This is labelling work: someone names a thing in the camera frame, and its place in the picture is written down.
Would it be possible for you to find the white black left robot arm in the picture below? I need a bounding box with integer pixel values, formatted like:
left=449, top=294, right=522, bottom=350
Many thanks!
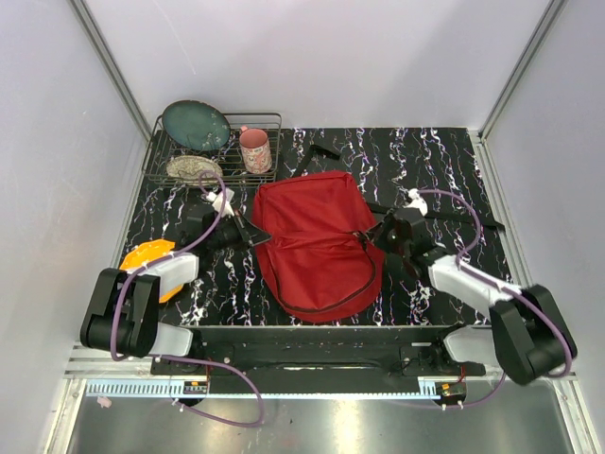
left=79, top=212, right=271, bottom=375

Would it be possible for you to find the red student backpack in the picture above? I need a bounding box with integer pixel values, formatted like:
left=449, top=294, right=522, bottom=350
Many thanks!
left=250, top=141, right=506, bottom=325

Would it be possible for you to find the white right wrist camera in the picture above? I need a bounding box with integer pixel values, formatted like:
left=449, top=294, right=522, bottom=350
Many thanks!
left=406, top=188, right=428, bottom=217

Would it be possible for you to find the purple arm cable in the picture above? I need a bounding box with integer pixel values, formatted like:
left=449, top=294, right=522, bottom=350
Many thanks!
left=109, top=170, right=266, bottom=427
left=410, top=188, right=576, bottom=410

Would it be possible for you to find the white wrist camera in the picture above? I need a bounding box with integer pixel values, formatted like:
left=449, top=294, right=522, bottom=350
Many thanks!
left=406, top=188, right=428, bottom=217
left=205, top=188, right=234, bottom=218

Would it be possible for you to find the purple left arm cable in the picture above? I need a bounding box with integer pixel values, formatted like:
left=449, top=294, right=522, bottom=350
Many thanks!
left=109, top=170, right=266, bottom=427

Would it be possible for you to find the speckled beige small plate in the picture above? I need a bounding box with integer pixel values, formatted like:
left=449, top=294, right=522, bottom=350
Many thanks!
left=165, top=155, right=223, bottom=184

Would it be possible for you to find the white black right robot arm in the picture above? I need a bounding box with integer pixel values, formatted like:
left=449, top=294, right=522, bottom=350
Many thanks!
left=366, top=204, right=578, bottom=385

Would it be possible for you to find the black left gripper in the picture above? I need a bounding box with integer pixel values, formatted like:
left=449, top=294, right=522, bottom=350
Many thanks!
left=207, top=209, right=271, bottom=253

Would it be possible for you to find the dark wire dish rack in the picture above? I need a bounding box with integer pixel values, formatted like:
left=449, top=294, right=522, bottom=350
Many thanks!
left=143, top=113, right=283, bottom=187

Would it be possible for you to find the pink cartoon mug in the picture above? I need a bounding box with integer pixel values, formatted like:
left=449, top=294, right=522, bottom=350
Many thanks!
left=239, top=126, right=272, bottom=174

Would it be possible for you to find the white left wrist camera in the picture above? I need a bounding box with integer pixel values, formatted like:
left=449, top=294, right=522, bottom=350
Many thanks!
left=205, top=188, right=234, bottom=218

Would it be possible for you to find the teal ceramic plate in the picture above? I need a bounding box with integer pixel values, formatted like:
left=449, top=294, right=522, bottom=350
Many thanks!
left=162, top=100, right=231, bottom=151

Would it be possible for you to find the orange plastic plate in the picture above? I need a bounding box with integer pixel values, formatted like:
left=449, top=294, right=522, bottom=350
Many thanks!
left=118, top=238, right=183, bottom=304

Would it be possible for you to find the aluminium frame rail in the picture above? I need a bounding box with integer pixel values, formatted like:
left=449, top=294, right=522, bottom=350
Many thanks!
left=64, top=342, right=579, bottom=382

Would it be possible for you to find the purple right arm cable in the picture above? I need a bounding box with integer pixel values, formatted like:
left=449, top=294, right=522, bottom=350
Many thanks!
left=410, top=188, right=576, bottom=410

